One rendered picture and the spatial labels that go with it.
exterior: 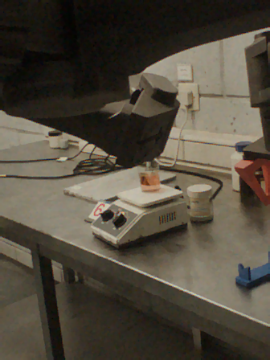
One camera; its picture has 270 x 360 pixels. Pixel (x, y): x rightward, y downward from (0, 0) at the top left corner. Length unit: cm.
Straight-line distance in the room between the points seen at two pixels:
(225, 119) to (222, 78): 12
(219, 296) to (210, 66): 94
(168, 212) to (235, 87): 58
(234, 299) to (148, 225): 34
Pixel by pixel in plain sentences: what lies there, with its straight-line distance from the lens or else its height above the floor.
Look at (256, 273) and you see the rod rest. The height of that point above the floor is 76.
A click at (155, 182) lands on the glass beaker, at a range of 138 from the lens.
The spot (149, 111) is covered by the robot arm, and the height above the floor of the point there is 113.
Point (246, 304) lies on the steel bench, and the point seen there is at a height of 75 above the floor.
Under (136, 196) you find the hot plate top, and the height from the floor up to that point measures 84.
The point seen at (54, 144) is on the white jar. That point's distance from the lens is 243.
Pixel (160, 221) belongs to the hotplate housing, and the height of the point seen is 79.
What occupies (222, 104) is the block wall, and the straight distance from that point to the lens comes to 184.
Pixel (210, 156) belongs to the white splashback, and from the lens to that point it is 186.
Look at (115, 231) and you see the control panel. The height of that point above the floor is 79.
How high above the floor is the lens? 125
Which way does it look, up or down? 16 degrees down
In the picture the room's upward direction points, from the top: 6 degrees counter-clockwise
